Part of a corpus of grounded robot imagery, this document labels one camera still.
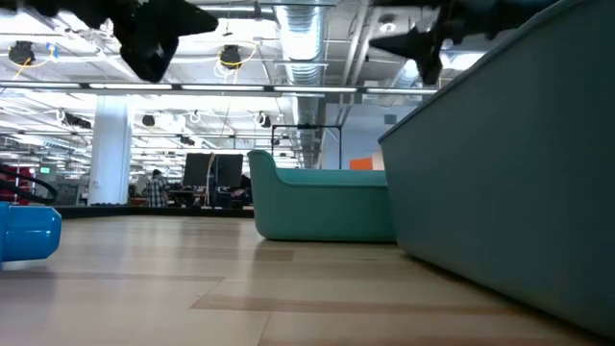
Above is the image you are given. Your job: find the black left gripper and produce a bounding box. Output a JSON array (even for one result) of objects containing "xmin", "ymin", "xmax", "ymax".
[{"xmin": 111, "ymin": 0, "xmax": 220, "ymax": 84}]

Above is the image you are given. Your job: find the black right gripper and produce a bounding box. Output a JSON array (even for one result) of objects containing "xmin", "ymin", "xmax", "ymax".
[{"xmin": 368, "ymin": 0, "xmax": 491, "ymax": 87}]

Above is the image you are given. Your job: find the overhead light strip bar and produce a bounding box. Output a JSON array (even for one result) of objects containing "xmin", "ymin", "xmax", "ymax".
[{"xmin": 0, "ymin": 80, "xmax": 438, "ymax": 96}]

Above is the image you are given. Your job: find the black monitor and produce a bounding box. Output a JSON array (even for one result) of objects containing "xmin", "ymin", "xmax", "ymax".
[
  {"xmin": 214, "ymin": 153, "xmax": 245, "ymax": 188},
  {"xmin": 182, "ymin": 153, "xmax": 215, "ymax": 188}
]

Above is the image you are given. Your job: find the white pillar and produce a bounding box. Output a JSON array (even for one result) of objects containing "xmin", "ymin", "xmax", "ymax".
[{"xmin": 88, "ymin": 94, "xmax": 132, "ymax": 206}]

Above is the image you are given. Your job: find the person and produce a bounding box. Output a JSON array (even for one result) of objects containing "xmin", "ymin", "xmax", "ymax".
[
  {"xmin": 234, "ymin": 173, "xmax": 254, "ymax": 207},
  {"xmin": 145, "ymin": 168, "xmax": 168, "ymax": 209}
]

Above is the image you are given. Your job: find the dark teal plastic bin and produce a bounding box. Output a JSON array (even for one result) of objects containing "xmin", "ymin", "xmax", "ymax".
[{"xmin": 378, "ymin": 0, "xmax": 615, "ymax": 337}]

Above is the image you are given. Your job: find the green plastic bin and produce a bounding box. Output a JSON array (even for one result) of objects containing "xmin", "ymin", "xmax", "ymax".
[{"xmin": 247, "ymin": 149, "xmax": 398, "ymax": 243}]

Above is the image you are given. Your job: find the blue toy block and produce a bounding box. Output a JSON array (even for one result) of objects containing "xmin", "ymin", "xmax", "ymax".
[{"xmin": 0, "ymin": 201, "xmax": 62, "ymax": 263}]

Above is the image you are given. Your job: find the black ceiling cable reel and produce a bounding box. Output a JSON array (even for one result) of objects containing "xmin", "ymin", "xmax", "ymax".
[
  {"xmin": 8, "ymin": 40, "xmax": 37, "ymax": 66},
  {"xmin": 218, "ymin": 43, "xmax": 244, "ymax": 69}
]

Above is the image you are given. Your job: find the black aluminium table frame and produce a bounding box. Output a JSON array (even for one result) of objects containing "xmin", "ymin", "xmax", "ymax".
[{"xmin": 52, "ymin": 205, "xmax": 256, "ymax": 220}]

